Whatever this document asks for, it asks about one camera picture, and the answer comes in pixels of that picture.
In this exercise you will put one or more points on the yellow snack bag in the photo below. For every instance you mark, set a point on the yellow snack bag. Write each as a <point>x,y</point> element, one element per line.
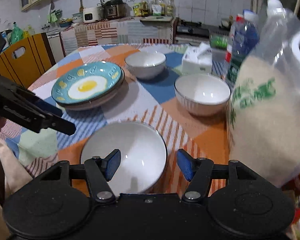
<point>137,9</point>

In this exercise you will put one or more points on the green plastic bag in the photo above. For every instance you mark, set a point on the green plastic bag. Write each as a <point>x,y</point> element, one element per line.
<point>17,34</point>

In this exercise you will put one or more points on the green label water bottle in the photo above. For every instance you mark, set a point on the green label water bottle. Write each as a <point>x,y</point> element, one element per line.
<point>233,70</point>

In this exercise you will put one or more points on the blue fried egg plate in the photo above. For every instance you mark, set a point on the blue fried egg plate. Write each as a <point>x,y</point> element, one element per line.
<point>86,82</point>

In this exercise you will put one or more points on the patchwork counter cloth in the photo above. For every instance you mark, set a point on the patchwork counter cloth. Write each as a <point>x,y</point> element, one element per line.
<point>121,31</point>

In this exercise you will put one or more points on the black gas stove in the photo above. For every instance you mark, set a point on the black gas stove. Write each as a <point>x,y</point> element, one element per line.
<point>197,29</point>

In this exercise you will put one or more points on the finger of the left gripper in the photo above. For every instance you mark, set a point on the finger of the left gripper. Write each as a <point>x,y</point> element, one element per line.
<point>58,124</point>
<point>45,106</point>

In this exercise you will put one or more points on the yellow wooden chair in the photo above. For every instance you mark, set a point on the yellow wooden chair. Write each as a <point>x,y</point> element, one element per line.
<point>27,60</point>

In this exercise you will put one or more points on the white bowl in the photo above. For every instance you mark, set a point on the white bowl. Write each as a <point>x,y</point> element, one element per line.
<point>143,154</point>
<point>145,65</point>
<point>202,94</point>

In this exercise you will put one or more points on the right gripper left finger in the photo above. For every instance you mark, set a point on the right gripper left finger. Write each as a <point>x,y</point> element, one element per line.
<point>99,171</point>

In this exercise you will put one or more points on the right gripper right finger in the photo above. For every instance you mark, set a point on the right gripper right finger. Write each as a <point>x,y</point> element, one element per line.
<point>198,173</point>

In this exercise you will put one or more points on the white tissue pack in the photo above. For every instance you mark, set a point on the white tissue pack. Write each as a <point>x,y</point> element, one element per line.
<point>197,60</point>

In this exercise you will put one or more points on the red label water bottle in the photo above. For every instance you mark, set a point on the red label water bottle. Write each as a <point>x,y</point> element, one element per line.
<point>231,38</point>

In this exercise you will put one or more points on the blue label water bottle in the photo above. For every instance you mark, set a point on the blue label water bottle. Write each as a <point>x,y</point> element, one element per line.
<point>247,36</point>

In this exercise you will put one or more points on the pink bunny carrot plate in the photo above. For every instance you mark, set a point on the pink bunny carrot plate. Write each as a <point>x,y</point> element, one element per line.
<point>100,103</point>

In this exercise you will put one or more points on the patchwork tablecloth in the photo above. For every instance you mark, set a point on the patchwork tablecloth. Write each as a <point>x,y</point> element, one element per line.
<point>152,102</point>

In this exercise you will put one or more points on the clear rice bag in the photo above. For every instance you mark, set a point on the clear rice bag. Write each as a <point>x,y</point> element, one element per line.
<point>264,109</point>

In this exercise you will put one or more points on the cutting board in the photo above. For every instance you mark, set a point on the cutting board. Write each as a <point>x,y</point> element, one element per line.
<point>156,19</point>

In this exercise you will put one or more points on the white rice cooker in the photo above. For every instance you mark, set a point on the white rice cooker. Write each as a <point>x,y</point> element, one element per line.
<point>93,14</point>

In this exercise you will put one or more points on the cooking oil bottle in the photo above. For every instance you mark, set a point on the cooking oil bottle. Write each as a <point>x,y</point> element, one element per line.
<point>156,8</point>

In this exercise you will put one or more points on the black pressure cooker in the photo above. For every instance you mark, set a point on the black pressure cooker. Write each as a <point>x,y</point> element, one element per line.
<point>115,9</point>

